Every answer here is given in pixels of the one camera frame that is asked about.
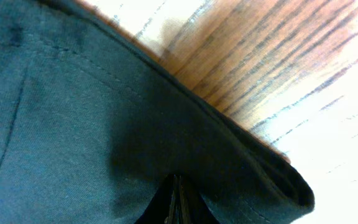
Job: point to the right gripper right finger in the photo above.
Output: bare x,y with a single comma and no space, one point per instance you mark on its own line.
190,206

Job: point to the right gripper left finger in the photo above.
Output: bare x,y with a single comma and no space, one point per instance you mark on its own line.
159,207

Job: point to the black t-shirt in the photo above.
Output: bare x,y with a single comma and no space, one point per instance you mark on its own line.
90,126

